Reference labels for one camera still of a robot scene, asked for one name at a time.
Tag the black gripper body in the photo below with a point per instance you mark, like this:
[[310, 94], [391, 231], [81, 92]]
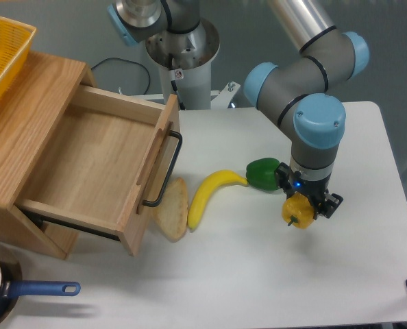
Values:
[[308, 187]]

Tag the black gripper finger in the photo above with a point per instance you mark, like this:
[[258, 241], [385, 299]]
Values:
[[282, 175], [327, 205]]

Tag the yellow bell pepper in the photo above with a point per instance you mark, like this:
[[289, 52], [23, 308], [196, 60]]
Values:
[[297, 211]]

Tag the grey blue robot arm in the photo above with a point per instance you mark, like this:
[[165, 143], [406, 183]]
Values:
[[295, 99]]

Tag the green bell pepper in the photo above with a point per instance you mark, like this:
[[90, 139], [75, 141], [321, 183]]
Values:
[[260, 174]]

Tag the open wooden top drawer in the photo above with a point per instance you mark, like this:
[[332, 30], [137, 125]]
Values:
[[107, 154]]

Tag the wooden drawer cabinet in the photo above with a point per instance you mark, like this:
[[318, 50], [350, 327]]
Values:
[[29, 113]]

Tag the yellow banana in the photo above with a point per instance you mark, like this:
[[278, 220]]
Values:
[[209, 186]]

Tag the slice of bread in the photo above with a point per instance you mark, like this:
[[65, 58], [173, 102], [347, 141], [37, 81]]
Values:
[[171, 215]]

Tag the yellow plastic basket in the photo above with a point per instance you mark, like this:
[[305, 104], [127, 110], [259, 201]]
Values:
[[15, 42]]

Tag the white table mounting bracket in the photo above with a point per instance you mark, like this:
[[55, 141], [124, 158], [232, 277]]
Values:
[[222, 99]]

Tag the black drawer handle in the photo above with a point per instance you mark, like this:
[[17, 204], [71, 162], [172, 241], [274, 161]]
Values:
[[169, 171]]

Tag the blue handled frying pan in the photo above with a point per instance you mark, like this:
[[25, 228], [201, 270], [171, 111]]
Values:
[[13, 286]]

